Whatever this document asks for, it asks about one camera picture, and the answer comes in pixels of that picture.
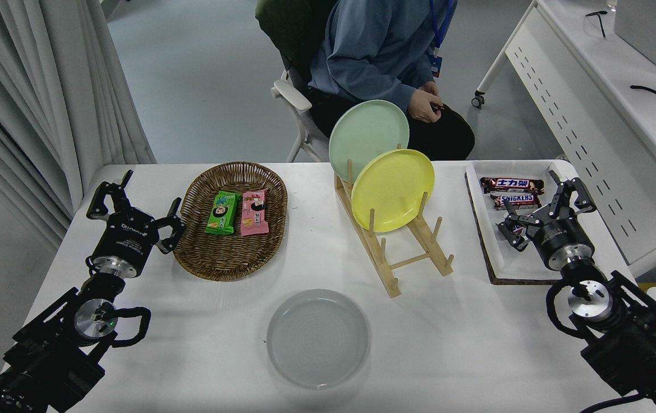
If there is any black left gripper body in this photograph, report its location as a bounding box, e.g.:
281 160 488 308
94 209 160 268

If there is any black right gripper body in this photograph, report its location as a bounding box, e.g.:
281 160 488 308
530 213 594 262

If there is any grey plate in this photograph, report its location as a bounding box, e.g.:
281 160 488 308
267 289 370 389

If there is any yellow plate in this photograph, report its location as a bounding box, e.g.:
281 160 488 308
352 149 435 233

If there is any wooden plate rack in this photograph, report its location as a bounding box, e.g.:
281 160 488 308
335 143 455 298

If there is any pale green plate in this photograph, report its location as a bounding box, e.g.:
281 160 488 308
329 100 410 183

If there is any Snickers bar English print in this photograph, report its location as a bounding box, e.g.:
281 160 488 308
490 192 541 209

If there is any Snickers bar Chinese print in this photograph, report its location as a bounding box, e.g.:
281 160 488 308
480 177 545 194

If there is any green snack packet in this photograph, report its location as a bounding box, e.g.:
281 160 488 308
205 190 241 236

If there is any white tray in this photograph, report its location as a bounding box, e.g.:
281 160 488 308
466 159 602 285

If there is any brown wicker basket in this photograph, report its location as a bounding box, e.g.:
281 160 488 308
173 161 288 282

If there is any pink snack packet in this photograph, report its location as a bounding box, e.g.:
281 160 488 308
240 189 270 236

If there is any white desk on casters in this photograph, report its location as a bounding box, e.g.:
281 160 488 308
471 0 656 279

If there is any white curtain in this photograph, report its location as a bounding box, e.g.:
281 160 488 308
0 0 157 253

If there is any silver laptop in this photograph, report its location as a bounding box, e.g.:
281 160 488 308
614 0 656 78

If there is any chair with white armrest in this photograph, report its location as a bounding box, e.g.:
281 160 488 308
255 0 343 163

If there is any person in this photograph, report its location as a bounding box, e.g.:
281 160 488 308
305 0 476 161

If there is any black cable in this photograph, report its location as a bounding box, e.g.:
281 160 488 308
630 85 656 106

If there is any blue lanyard with badge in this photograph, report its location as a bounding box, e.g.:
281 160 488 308
428 0 458 78

